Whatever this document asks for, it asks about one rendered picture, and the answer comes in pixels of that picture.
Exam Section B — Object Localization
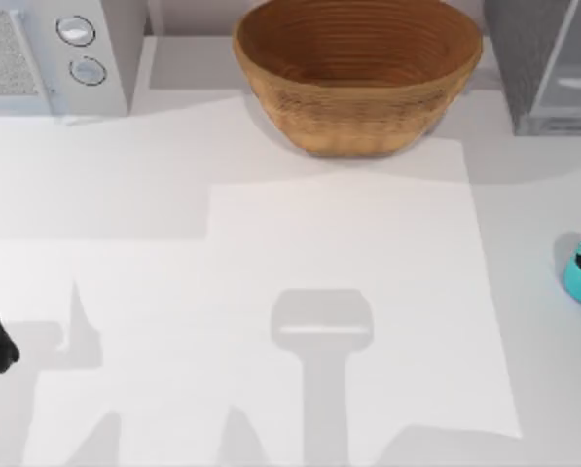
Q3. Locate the grey cabinet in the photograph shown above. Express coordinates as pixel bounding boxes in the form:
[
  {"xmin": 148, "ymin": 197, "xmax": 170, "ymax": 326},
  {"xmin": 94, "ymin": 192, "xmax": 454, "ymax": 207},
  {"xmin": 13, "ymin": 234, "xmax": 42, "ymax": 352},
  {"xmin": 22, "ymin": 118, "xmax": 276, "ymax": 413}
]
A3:
[{"xmin": 483, "ymin": 0, "xmax": 581, "ymax": 138}]

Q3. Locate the white microwave knob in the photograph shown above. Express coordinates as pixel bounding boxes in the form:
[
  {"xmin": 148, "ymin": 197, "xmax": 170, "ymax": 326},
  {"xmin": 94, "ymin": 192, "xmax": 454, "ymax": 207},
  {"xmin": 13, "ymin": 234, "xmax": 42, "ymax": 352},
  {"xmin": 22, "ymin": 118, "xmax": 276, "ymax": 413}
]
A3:
[{"xmin": 55, "ymin": 15, "xmax": 97, "ymax": 48}]

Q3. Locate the brown woven basket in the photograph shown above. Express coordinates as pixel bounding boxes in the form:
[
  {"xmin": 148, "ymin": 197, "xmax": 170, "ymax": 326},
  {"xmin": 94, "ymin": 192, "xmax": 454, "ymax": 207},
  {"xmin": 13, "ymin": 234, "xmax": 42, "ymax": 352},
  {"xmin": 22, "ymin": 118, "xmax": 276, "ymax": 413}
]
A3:
[{"xmin": 232, "ymin": 0, "xmax": 484, "ymax": 159}]

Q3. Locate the pale microwave oven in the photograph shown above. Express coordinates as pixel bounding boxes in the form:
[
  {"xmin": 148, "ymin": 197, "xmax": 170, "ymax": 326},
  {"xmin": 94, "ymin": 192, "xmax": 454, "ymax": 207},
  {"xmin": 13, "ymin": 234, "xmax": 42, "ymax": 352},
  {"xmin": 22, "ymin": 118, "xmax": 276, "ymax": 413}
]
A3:
[{"xmin": 0, "ymin": 0, "xmax": 148, "ymax": 118}]

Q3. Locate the pale blue microwave knob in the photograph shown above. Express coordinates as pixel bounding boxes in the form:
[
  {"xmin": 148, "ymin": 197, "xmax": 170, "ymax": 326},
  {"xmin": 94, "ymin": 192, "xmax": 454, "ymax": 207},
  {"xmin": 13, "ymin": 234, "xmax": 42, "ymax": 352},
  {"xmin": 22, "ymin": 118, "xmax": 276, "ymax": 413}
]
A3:
[{"xmin": 68, "ymin": 54, "xmax": 108, "ymax": 87}]

